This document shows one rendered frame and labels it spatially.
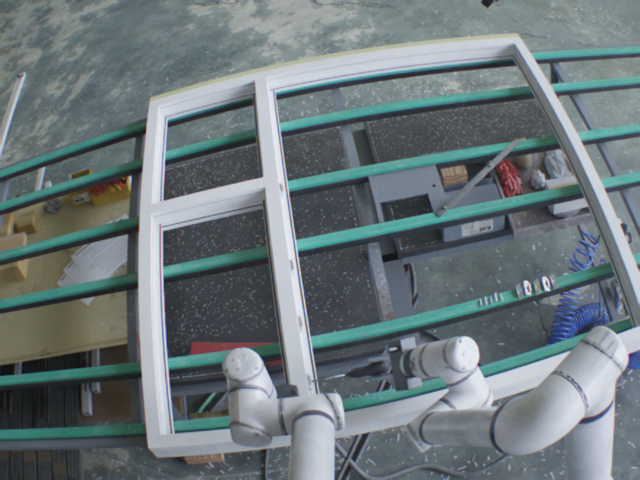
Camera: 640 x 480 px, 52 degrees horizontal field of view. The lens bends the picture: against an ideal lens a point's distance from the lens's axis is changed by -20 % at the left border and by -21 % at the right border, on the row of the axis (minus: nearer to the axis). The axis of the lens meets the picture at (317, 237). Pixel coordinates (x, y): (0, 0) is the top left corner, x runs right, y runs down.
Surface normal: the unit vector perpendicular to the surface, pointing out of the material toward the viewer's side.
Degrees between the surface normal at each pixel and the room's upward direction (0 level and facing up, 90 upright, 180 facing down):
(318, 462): 40
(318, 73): 90
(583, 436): 81
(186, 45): 0
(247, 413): 1
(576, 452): 85
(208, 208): 90
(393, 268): 0
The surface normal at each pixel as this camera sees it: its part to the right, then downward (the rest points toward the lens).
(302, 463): -0.27, -0.91
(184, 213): 0.13, 0.75
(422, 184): -0.15, -0.63
